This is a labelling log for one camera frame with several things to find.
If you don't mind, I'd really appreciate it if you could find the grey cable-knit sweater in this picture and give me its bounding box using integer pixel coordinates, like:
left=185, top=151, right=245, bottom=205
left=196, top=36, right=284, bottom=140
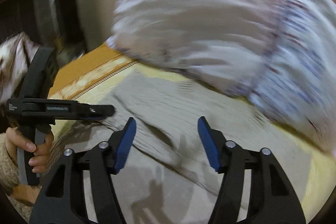
left=49, top=74, right=316, bottom=224

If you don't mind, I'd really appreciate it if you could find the fuzzy beige sleeve forearm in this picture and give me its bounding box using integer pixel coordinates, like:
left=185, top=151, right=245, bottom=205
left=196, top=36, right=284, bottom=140
left=0, top=134, right=33, bottom=223

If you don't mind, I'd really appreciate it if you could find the person's left hand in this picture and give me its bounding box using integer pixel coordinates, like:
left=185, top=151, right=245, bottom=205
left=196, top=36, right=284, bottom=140
left=5, top=127, right=54, bottom=173

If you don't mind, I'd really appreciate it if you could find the pink floral pillow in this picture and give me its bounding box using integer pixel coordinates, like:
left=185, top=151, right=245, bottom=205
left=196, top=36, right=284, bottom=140
left=1, top=32, right=39, bottom=104

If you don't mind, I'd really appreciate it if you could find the yellow patterned bed sheet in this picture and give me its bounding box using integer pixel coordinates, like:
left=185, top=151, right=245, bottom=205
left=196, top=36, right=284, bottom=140
left=49, top=61, right=336, bottom=219

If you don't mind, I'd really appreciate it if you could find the floral pillow with tree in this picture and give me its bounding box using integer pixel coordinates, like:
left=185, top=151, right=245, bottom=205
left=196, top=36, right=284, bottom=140
left=112, top=0, right=335, bottom=153

